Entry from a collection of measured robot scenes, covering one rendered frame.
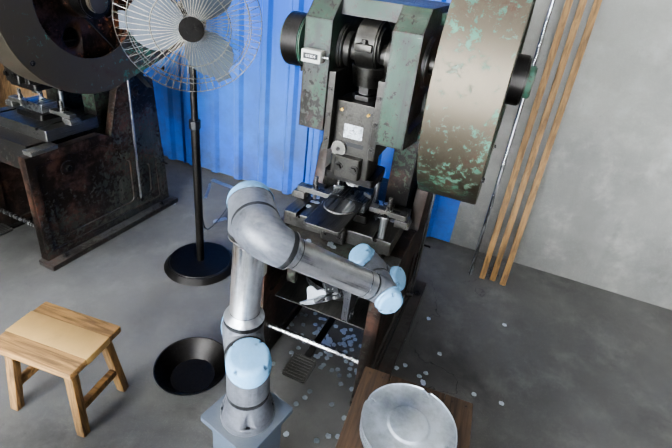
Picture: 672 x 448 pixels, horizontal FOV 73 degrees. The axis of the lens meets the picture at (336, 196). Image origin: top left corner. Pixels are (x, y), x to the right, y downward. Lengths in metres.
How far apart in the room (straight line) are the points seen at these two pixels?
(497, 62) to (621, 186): 1.88
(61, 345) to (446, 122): 1.47
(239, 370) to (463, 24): 1.01
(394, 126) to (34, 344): 1.44
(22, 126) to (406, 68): 2.00
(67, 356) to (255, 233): 1.01
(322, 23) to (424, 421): 1.28
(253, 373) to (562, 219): 2.20
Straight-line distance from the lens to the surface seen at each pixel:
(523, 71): 1.49
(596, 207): 2.97
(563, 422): 2.32
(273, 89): 3.16
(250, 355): 1.27
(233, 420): 1.38
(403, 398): 1.60
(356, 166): 1.63
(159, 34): 2.06
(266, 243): 1.01
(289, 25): 1.67
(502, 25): 1.18
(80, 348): 1.87
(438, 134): 1.21
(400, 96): 1.50
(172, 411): 2.04
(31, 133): 2.75
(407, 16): 1.50
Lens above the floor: 1.62
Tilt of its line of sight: 28 degrees down
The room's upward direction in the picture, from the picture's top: 7 degrees clockwise
